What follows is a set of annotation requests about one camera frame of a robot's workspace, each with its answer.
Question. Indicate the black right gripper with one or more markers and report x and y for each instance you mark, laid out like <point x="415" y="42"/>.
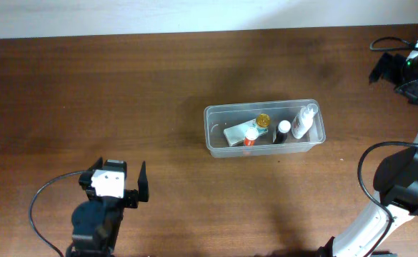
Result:
<point x="385" y="60"/>

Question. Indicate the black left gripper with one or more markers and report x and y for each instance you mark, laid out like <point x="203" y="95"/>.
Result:
<point x="132" y="195"/>

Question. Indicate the white spray bottle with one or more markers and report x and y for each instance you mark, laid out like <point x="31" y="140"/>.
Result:
<point x="304" y="120"/>

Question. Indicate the dark bottle white cap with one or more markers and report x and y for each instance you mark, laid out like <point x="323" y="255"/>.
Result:
<point x="281" y="132"/>

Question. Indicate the white green medicine box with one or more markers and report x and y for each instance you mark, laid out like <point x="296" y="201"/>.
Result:
<point x="235" y="134"/>

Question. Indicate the small gold-lidded balm jar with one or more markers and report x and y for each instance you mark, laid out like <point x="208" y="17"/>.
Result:
<point x="262" y="123"/>

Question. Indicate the orange Redoxon tablet tube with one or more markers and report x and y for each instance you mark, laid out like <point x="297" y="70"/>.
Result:
<point x="251" y="135"/>

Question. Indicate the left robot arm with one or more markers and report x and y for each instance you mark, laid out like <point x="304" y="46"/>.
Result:
<point x="96" y="222"/>

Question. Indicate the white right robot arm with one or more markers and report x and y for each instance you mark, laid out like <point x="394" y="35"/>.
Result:
<point x="395" y="198"/>

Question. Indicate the clear plastic container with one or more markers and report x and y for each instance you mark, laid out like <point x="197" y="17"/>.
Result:
<point x="220" y="117"/>

